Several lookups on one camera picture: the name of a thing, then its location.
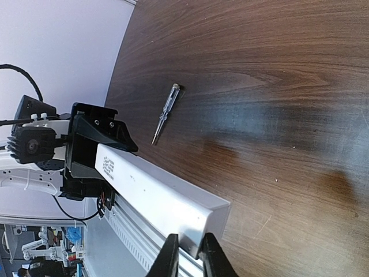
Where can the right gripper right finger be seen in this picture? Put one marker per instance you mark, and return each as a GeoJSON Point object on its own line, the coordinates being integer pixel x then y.
{"type": "Point", "coordinates": [214, 259]}

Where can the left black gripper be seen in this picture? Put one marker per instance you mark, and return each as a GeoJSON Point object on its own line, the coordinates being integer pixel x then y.
{"type": "Point", "coordinates": [90, 126]}

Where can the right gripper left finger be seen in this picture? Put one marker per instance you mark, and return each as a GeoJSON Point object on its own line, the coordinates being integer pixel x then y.
{"type": "Point", "coordinates": [166, 263]}

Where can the white remote control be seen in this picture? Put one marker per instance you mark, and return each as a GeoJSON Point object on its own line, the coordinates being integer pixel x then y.
{"type": "Point", "coordinates": [170, 204]}

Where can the small metal screwdriver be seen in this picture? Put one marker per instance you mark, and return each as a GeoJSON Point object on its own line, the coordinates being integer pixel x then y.
{"type": "Point", "coordinates": [166, 110]}

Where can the front aluminium rail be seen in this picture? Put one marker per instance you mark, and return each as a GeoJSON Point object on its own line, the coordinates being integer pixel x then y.
{"type": "Point", "coordinates": [140, 238]}

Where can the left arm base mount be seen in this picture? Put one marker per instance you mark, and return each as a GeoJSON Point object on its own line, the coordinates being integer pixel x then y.
{"type": "Point", "coordinates": [105, 201]}

